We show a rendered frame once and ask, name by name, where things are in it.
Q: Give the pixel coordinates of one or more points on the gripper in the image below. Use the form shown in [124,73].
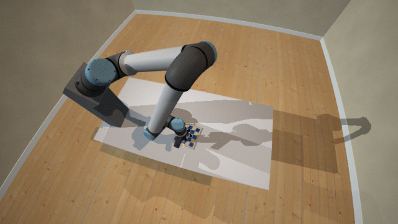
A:
[184,138]

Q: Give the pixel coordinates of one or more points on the blue and tan chessboard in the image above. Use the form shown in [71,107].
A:
[194,131]

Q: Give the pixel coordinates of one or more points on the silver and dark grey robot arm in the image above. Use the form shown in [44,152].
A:
[183,65]

